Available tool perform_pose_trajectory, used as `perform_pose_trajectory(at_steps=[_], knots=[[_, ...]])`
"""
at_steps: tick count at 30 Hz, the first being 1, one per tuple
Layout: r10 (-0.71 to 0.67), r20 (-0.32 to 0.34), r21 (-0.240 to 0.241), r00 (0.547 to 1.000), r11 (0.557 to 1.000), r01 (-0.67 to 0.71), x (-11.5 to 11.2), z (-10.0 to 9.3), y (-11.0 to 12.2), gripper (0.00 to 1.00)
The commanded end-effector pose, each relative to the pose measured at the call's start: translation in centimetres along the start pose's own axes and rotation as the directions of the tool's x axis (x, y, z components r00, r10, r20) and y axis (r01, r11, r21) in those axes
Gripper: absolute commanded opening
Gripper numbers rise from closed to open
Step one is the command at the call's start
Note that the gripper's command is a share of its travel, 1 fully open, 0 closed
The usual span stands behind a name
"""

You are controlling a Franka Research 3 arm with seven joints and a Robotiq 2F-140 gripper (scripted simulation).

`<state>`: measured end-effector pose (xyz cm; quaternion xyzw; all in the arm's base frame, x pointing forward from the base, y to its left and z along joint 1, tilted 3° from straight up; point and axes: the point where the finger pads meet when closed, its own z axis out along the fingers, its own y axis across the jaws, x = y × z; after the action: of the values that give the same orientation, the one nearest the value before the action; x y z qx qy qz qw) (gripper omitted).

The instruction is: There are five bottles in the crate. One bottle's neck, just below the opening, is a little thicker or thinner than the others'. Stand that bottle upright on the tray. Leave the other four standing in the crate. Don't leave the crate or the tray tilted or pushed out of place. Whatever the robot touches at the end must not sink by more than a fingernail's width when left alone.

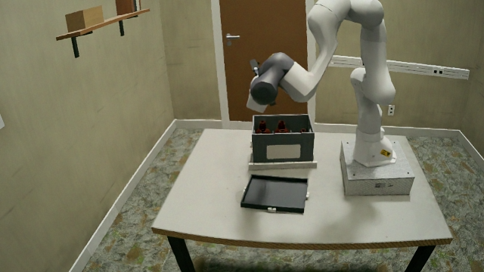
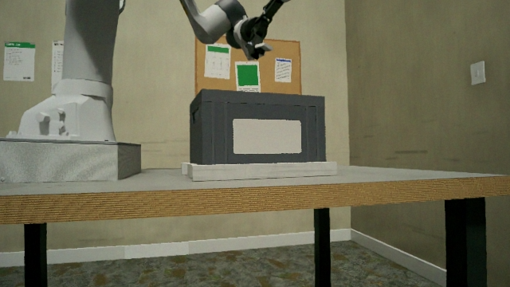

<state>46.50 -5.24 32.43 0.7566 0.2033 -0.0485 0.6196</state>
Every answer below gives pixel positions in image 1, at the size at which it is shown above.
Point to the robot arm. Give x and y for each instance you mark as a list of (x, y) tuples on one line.
[(372, 88)]

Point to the dark grey crate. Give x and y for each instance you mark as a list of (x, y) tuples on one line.
[(283, 147)]

